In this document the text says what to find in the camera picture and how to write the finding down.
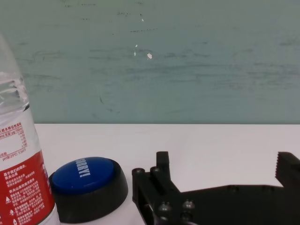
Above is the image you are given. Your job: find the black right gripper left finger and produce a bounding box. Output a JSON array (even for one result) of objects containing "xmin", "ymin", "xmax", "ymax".
[{"xmin": 132, "ymin": 151, "xmax": 181, "ymax": 225}]

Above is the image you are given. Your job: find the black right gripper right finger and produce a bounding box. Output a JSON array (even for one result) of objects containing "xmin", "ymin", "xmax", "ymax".
[{"xmin": 274, "ymin": 151, "xmax": 300, "ymax": 188}]

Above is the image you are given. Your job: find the blue push button black base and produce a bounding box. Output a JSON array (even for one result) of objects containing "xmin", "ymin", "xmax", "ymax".
[{"xmin": 48, "ymin": 156, "xmax": 129, "ymax": 224}]

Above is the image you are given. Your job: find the clear water bottle red cap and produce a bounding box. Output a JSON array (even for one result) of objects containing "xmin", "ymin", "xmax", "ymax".
[{"xmin": 0, "ymin": 32, "xmax": 59, "ymax": 225}]

